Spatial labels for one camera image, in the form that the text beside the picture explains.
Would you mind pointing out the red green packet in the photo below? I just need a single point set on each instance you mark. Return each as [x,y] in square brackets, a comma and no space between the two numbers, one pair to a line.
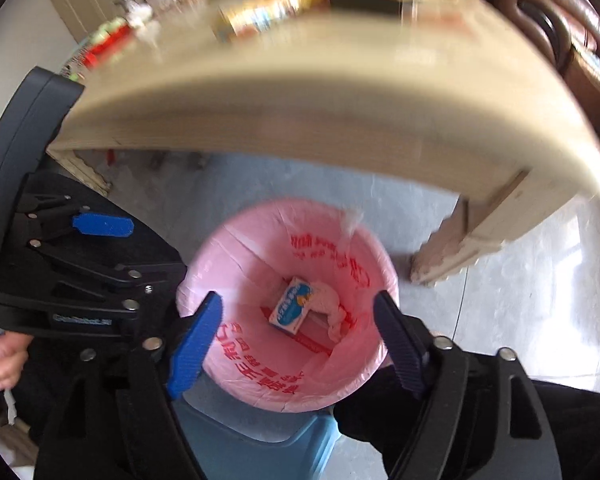
[100,47]

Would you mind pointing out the cream patterned table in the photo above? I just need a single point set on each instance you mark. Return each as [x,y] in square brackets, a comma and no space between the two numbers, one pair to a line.
[330,85]

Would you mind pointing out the person's left hand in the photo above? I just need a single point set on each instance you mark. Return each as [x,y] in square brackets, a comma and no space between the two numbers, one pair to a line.
[5,360]

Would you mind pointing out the pink trash bag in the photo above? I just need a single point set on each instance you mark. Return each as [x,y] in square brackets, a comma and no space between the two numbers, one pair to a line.
[240,270]

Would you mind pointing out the small blue white box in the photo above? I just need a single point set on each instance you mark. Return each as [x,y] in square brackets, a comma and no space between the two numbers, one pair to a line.
[291,305]

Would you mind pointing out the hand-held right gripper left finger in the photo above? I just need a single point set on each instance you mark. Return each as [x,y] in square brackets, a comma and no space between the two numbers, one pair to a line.
[195,345]

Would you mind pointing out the yellow snack bar wrapper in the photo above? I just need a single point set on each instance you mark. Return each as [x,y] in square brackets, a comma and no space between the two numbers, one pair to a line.
[265,12]

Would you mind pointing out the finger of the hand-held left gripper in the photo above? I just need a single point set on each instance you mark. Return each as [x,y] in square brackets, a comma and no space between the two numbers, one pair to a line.
[102,225]
[90,280]

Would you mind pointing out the white tissue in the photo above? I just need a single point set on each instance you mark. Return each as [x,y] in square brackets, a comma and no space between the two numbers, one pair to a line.
[330,305]

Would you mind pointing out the dark wooden chair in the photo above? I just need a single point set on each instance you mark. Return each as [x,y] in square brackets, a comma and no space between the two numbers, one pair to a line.
[555,15]

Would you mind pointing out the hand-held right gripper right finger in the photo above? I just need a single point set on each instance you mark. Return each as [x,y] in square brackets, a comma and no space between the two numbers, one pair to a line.
[400,345]

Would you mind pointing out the crumpled white wrapper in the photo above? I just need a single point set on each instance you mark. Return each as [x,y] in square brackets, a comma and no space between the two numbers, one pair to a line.
[141,17]

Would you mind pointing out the person's black trousers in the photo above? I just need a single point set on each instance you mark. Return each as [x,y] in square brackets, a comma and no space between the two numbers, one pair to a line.
[580,425]

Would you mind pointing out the white paper strip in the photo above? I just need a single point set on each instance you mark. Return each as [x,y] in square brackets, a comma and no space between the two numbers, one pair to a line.
[10,405]

